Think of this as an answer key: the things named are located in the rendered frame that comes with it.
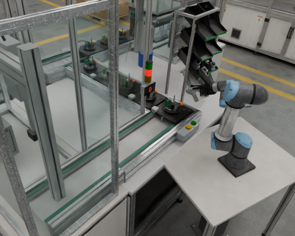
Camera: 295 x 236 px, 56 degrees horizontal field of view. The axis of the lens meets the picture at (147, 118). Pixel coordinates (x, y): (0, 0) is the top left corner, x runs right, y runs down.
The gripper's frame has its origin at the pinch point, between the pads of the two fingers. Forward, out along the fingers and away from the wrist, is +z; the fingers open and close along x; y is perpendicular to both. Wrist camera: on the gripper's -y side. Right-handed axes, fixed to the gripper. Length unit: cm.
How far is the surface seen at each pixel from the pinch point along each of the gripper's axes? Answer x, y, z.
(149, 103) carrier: -18.6, 4.6, 31.5
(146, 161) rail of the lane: -62, 32, 4
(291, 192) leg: 11, 92, -55
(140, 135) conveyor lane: -47, 20, 20
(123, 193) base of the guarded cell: -89, 39, 2
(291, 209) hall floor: 62, 148, -31
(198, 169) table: -40, 48, -18
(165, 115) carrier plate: -21.8, 14.7, 14.5
